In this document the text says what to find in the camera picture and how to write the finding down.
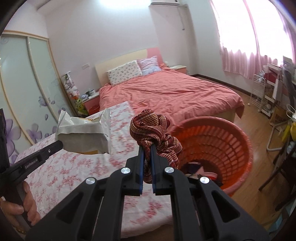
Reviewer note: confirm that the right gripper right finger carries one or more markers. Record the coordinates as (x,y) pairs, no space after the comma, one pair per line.
(201,210)

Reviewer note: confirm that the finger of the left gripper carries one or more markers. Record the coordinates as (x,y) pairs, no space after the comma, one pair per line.
(46,152)

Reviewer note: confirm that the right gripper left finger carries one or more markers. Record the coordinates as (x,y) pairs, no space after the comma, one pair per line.
(94,209)

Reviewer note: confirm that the white torn plastic bag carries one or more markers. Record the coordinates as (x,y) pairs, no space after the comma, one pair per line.
(87,136)

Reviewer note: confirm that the red woven scarf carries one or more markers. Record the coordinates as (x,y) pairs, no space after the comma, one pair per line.
(149,128)

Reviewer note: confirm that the person's left hand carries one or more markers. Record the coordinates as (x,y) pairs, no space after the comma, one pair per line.
(12,210)

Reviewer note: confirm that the floral white pink tablecloth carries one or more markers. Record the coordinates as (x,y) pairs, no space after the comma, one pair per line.
(147,217)

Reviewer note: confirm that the sliding glass wardrobe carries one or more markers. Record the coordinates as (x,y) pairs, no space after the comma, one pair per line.
(32,93)

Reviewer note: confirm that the red plastic laundry basket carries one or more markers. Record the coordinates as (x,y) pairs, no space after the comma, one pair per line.
(219,146)

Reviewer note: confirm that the tall plush toy tube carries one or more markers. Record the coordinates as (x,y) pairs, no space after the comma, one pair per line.
(74,96)

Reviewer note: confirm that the pink nightstand left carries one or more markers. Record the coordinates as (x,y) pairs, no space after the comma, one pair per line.
(92,104)

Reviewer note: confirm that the white mug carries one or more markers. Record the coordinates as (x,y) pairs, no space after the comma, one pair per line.
(91,92)

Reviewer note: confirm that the bed with coral duvet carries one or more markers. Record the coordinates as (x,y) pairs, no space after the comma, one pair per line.
(176,95)

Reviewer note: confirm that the floral white pillow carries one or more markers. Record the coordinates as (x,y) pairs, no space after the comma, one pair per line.
(124,73)

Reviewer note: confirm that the striped pink pillow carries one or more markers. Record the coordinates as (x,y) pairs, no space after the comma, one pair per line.
(149,65)

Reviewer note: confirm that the nightstand right side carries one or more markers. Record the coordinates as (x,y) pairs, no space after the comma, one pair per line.
(179,68)

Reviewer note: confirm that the white air conditioner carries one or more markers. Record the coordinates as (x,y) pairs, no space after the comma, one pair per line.
(165,2)

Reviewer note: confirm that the pink curtain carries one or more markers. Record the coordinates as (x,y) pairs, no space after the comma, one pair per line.
(252,34)

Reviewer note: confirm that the wall power socket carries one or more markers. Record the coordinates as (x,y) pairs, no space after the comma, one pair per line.
(85,66)

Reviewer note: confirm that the white wire rack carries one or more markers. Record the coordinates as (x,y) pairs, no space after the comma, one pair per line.
(262,95)

